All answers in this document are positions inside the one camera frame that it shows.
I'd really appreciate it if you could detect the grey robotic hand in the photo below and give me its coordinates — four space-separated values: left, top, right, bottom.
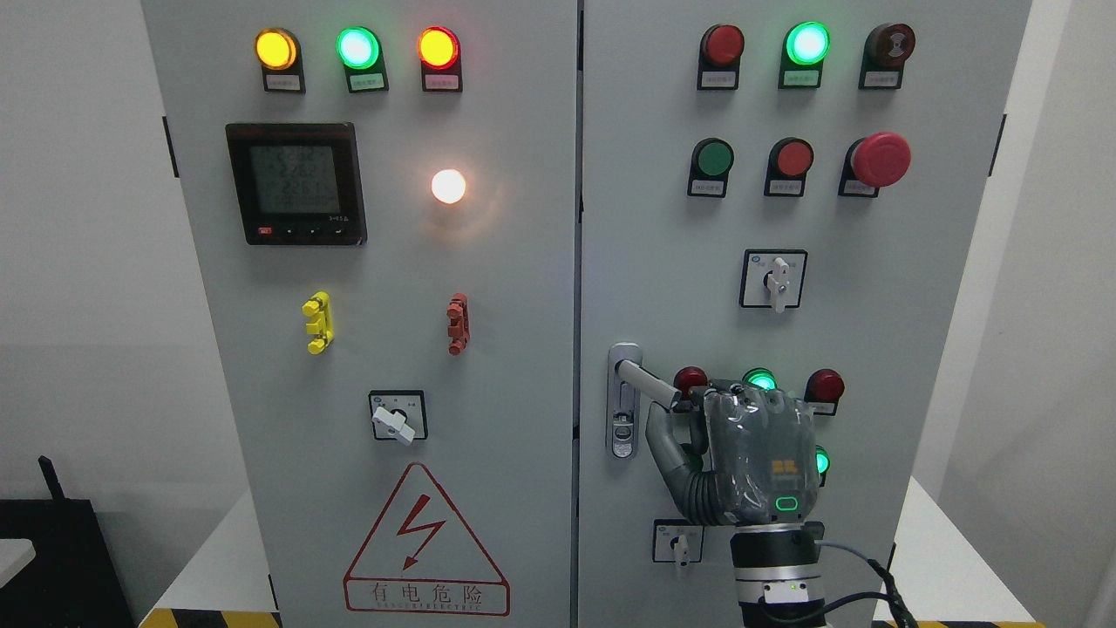
645 380 820 526

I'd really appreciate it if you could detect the silver door handle lock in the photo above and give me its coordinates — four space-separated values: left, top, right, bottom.
606 342 681 460

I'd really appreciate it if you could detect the grey right cabinet door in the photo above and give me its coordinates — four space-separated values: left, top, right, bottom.
577 1 1031 627

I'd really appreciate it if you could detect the grey cabinet door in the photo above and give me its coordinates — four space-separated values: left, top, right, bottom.
577 1 1031 627
142 1 578 627

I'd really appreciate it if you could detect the grey left cabinet door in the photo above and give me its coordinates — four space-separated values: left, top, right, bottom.
142 1 578 627

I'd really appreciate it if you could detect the green indicator light left door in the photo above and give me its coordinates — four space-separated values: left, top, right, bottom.
336 25 388 94

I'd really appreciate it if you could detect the green lit button lower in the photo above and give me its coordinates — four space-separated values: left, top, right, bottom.
814 445 833 487

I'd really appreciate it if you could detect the green lit indicator light middle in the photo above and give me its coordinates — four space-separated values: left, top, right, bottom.
741 367 778 392

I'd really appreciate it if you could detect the dark red indicator light right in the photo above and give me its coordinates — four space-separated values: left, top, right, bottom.
804 367 846 416

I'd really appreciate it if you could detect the dark red indicator light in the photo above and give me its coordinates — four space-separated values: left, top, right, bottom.
673 365 709 400
804 367 846 416

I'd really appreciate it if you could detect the dark red indicator light left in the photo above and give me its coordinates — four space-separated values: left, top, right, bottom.
673 365 709 400

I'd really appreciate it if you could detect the yellow black hazard tape right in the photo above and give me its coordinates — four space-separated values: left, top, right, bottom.
915 620 1045 628

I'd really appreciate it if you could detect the yellow black hazard tape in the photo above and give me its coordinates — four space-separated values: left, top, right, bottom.
140 608 282 628
915 620 1045 628

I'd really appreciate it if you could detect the green push button upper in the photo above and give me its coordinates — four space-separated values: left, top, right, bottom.
687 138 734 199

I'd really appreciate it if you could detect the red push button upper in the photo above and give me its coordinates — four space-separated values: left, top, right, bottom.
764 138 814 196

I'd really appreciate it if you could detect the red terminal clip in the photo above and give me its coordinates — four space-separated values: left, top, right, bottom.
446 291 471 355

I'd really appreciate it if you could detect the red emergency stop button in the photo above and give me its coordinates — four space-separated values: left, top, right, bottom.
838 132 912 199

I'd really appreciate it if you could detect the red electric hazard warning sticker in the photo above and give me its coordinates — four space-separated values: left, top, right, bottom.
344 462 511 617

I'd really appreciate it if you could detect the white glowing indicator light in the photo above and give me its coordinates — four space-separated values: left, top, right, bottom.
431 168 466 204

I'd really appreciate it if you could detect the red indicator light top right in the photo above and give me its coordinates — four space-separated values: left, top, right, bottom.
698 25 745 91

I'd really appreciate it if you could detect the green indicator light top right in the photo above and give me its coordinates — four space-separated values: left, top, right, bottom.
779 21 830 89

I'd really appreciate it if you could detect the dark red buzzer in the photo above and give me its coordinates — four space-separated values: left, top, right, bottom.
858 23 916 89

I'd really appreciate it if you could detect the yellow terminal clip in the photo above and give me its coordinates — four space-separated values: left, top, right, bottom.
302 290 334 355

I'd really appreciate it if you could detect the red lit indicator light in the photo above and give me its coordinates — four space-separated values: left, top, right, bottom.
416 25 463 91

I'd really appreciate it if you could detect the black digital power meter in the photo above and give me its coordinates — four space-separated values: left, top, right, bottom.
227 122 367 247

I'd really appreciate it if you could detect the yellow black hazard tape left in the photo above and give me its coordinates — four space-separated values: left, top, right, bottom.
140 608 282 628

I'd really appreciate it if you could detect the yellow indicator light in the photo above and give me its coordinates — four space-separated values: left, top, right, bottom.
254 27 304 94

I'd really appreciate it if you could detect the black box with antenna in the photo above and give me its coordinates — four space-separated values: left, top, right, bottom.
1 456 136 627

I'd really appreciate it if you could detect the black rotary selector switch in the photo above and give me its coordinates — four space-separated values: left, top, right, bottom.
804 521 826 542

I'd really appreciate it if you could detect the white selector switch lower right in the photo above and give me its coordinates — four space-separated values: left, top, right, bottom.
652 518 704 579

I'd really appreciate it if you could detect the white selector switch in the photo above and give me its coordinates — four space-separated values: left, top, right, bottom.
738 248 808 313
652 518 704 579

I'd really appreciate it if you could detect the white selector switch upper right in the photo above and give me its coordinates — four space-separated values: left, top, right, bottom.
738 248 808 313

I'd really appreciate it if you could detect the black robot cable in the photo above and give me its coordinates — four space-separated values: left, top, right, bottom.
816 542 920 628

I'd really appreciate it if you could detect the white selector switch left door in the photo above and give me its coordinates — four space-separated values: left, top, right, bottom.
368 390 429 446

